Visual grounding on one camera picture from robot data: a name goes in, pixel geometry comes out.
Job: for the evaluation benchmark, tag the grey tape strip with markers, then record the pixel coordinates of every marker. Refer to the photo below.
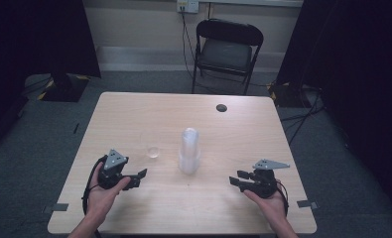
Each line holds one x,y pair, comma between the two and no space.
59,207
306,204

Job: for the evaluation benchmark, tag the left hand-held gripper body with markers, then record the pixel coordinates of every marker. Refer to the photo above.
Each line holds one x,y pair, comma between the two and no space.
112,172

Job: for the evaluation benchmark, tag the black stand base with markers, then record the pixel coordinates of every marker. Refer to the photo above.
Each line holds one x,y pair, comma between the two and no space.
64,87

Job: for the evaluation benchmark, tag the person's right hand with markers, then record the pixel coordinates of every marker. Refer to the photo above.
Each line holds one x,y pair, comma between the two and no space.
273,206

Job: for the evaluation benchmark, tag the black folding chair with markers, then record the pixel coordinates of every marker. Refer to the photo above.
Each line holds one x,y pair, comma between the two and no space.
226,53

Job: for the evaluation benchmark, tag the stack of clear cups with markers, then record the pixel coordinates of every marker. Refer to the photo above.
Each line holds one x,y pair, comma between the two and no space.
189,155

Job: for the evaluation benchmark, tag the person's left hand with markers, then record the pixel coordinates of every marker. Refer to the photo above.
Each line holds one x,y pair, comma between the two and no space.
101,200

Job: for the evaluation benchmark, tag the black curtain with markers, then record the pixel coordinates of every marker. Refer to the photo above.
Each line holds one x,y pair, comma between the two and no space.
34,33
359,66

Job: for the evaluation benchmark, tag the clear plastic cup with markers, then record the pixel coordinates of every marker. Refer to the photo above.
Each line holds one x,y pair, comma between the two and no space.
153,152

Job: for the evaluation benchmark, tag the black table grommet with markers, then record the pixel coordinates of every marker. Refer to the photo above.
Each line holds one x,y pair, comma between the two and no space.
221,107

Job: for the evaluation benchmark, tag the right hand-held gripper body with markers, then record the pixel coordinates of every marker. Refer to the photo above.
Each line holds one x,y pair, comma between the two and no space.
264,183

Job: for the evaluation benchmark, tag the white wall socket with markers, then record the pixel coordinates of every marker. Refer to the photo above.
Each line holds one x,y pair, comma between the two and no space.
187,6

